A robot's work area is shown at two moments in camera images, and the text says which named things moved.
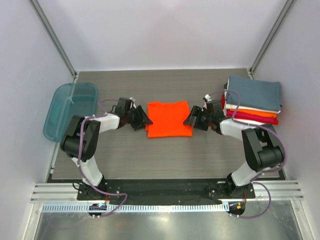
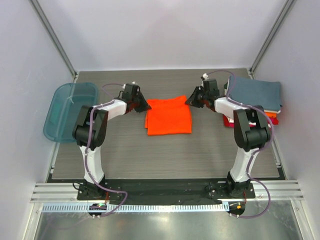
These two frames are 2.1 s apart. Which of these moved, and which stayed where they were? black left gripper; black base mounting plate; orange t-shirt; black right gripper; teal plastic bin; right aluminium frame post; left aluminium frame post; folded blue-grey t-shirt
Moved: black left gripper; black right gripper; orange t-shirt
Stayed: teal plastic bin; left aluminium frame post; folded blue-grey t-shirt; black base mounting plate; right aluminium frame post
